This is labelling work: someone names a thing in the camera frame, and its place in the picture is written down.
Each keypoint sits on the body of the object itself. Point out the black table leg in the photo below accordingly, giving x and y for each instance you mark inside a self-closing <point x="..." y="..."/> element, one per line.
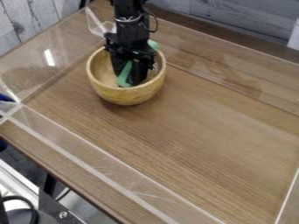
<point x="49" y="185"/>

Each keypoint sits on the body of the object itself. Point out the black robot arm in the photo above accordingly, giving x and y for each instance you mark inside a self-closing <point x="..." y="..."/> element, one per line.
<point x="130" y="8"/>

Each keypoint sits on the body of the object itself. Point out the brown wooden bowl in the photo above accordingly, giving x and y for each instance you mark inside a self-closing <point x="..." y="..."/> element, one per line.
<point x="102" y="80"/>

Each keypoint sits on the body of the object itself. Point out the green rectangular block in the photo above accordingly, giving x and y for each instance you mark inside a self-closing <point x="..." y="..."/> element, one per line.
<point x="121" y="79"/>

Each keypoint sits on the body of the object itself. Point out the clear acrylic tray wall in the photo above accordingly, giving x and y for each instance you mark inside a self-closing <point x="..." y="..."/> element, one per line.
<point x="203" y="155"/>

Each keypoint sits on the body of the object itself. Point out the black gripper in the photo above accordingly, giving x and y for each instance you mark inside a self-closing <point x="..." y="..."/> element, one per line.
<point x="128" y="43"/>

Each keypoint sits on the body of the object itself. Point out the black metal bracket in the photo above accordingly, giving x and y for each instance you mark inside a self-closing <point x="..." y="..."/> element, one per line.
<point x="52" y="212"/>

